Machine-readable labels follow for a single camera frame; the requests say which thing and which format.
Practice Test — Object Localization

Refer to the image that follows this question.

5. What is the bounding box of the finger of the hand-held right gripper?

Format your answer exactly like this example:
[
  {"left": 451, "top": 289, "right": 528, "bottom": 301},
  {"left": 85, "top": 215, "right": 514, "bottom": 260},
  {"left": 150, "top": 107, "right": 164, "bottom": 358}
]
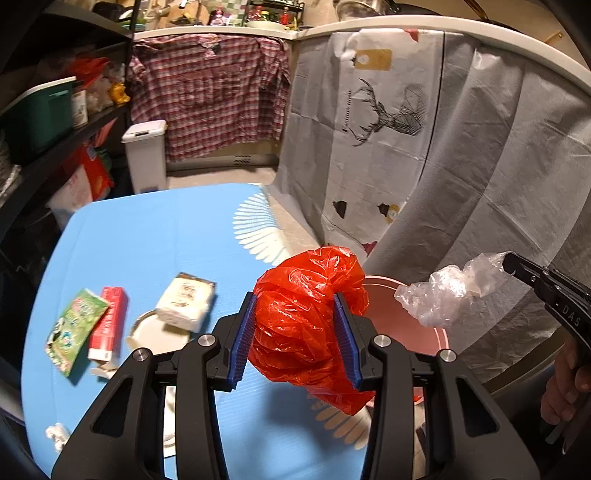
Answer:
[{"left": 502, "top": 251, "right": 561, "bottom": 301}]

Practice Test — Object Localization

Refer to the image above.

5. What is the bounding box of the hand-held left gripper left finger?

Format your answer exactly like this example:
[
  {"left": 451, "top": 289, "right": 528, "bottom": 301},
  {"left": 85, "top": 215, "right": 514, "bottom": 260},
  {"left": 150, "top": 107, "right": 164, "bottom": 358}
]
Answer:
[{"left": 51, "top": 292, "right": 259, "bottom": 480}]

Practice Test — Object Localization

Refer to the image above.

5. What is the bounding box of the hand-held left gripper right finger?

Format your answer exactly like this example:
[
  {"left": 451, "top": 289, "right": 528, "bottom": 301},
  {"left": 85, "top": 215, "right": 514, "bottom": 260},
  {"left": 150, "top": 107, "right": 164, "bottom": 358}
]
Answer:
[{"left": 333, "top": 292, "right": 541, "bottom": 480}]

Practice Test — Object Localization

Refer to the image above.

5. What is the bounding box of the pink round bin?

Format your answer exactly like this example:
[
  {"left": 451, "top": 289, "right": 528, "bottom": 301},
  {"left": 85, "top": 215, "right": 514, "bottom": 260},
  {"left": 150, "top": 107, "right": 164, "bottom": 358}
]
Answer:
[{"left": 360, "top": 275, "right": 451, "bottom": 407}]

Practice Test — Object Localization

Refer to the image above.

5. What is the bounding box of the red plastic bag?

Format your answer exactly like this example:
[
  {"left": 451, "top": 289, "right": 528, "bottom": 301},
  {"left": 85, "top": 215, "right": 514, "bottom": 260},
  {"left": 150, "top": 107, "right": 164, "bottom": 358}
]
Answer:
[{"left": 248, "top": 246, "right": 377, "bottom": 416}]

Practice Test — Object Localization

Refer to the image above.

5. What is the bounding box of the clear plastic bag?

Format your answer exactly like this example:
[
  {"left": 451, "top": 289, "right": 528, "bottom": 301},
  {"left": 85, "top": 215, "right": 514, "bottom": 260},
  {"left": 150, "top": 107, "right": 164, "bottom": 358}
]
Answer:
[{"left": 394, "top": 252, "right": 509, "bottom": 329}]

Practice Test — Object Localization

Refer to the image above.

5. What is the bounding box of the gold rimmed jar lid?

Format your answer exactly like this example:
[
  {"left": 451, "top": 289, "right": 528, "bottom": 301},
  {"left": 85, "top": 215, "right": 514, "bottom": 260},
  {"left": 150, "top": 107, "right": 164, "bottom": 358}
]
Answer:
[{"left": 126, "top": 309, "right": 195, "bottom": 355}]

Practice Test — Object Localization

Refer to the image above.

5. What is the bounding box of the person's right hand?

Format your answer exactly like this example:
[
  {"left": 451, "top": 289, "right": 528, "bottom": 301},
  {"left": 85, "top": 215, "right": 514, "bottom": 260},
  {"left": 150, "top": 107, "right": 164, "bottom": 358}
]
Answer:
[{"left": 540, "top": 344, "right": 578, "bottom": 425}]

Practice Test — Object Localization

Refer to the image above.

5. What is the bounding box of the white tissue packet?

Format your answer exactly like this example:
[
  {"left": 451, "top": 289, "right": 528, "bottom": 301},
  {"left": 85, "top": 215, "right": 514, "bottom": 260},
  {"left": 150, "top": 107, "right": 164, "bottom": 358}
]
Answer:
[{"left": 154, "top": 272, "right": 217, "bottom": 334}]

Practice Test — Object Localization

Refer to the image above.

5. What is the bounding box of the grey deer print cloth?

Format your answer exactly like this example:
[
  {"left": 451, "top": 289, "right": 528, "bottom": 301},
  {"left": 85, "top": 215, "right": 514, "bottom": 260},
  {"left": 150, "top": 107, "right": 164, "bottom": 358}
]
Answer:
[{"left": 270, "top": 28, "right": 591, "bottom": 398}]

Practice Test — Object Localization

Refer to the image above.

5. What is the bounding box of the blue feather print mat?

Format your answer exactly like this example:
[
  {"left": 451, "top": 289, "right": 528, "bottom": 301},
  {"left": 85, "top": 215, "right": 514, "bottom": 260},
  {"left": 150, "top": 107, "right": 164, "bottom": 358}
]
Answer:
[{"left": 21, "top": 183, "right": 416, "bottom": 480}]

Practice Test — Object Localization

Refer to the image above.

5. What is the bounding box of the red carton box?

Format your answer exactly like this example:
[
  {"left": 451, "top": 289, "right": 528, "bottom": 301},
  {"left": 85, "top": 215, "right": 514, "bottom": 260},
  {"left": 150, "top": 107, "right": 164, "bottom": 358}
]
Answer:
[{"left": 87, "top": 286, "right": 130, "bottom": 380}]

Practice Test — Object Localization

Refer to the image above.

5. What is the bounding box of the green snack packet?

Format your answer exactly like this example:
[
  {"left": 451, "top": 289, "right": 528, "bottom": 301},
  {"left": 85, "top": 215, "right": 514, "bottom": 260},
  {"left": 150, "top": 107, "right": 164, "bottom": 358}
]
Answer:
[{"left": 45, "top": 288, "right": 110, "bottom": 378}]

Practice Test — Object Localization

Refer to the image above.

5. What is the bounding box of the white lidded bin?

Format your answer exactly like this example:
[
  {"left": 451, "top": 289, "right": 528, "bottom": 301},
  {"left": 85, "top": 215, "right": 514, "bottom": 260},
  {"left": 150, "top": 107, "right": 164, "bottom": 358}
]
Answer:
[{"left": 121, "top": 120, "right": 168, "bottom": 195}]

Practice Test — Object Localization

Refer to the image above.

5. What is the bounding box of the small crumpled white tissue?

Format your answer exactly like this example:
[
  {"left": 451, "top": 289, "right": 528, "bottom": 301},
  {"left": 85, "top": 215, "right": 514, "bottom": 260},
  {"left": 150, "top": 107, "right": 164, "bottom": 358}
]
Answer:
[{"left": 45, "top": 422, "right": 71, "bottom": 455}]

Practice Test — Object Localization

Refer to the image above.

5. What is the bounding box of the red and white sack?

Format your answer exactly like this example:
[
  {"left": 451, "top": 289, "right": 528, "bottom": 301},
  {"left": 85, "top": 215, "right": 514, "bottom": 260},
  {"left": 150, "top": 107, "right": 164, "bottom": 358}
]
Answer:
[{"left": 48, "top": 145, "right": 114, "bottom": 215}]

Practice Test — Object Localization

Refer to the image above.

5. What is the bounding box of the red plaid shirt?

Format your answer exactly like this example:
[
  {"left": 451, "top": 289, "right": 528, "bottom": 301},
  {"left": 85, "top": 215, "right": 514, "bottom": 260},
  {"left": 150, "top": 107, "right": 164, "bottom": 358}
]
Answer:
[{"left": 128, "top": 33, "right": 293, "bottom": 162}]

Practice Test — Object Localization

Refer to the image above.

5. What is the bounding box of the black shelf rack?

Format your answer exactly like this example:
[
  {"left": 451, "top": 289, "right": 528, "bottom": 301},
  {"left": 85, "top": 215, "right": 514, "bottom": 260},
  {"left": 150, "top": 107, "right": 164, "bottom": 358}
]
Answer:
[{"left": 0, "top": 0, "right": 134, "bottom": 259}]

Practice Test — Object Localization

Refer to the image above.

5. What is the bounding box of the white labelled cup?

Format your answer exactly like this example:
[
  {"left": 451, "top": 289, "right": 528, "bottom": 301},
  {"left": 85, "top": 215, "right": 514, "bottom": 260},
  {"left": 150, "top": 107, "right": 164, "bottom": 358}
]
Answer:
[{"left": 71, "top": 90, "right": 88, "bottom": 129}]

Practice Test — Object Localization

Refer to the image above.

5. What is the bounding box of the white plastic bags bundle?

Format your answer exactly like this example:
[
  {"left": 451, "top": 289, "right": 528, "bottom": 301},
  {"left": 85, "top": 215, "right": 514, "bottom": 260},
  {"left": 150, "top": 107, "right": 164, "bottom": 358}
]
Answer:
[{"left": 88, "top": 76, "right": 114, "bottom": 112}]

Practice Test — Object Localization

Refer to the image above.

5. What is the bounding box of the green storage box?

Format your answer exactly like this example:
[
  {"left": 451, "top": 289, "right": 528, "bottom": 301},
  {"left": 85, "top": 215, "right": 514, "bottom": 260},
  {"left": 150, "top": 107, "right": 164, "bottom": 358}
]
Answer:
[{"left": 2, "top": 76, "right": 77, "bottom": 155}]

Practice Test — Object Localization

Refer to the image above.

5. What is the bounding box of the steel bowl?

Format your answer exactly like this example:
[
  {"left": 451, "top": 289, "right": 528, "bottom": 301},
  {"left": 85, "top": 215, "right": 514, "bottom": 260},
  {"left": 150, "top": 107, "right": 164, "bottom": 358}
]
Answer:
[{"left": 335, "top": 0, "right": 402, "bottom": 21}]

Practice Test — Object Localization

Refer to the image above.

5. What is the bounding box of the orange plastic bag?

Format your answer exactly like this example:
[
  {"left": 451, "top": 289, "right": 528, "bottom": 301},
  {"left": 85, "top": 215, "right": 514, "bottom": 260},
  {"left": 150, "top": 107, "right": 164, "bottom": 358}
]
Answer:
[{"left": 69, "top": 58, "right": 109, "bottom": 86}]

